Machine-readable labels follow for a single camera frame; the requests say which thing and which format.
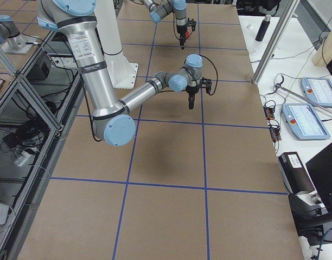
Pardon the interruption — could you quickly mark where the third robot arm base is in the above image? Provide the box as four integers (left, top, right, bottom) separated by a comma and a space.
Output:
0, 15, 33, 55

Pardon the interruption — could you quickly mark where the red circuit board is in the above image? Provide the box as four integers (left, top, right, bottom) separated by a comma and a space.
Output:
264, 107, 275, 120

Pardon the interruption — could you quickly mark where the black water bottle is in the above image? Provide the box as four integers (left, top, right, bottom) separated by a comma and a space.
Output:
255, 15, 271, 42

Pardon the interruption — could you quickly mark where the brown paper table cover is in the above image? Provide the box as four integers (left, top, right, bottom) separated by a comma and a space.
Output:
18, 1, 303, 259

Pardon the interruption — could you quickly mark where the near blue teach pendant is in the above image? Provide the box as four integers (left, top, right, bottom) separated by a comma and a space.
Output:
282, 103, 330, 140

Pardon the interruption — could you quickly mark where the blue teach pendant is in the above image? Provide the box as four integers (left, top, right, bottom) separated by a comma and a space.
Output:
282, 103, 330, 140
301, 77, 332, 108

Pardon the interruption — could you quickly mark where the far blue teach pendant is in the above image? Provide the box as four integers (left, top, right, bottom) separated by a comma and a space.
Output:
301, 77, 332, 108

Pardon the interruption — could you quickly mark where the black cardboard box with label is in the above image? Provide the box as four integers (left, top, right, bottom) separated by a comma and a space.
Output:
278, 152, 315, 195

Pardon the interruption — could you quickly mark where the wooden board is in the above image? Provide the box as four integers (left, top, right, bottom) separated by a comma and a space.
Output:
312, 31, 332, 67

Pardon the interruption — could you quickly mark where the black monitor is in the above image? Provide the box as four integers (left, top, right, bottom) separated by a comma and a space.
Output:
306, 142, 332, 210

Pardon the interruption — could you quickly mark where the aluminium frame post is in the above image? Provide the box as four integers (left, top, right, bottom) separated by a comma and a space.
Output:
251, 0, 300, 86

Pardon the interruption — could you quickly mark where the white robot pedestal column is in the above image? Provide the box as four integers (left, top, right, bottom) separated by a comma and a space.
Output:
94, 0, 138, 89

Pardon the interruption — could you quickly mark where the aluminium frame rack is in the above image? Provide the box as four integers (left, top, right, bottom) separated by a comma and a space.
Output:
0, 32, 82, 259

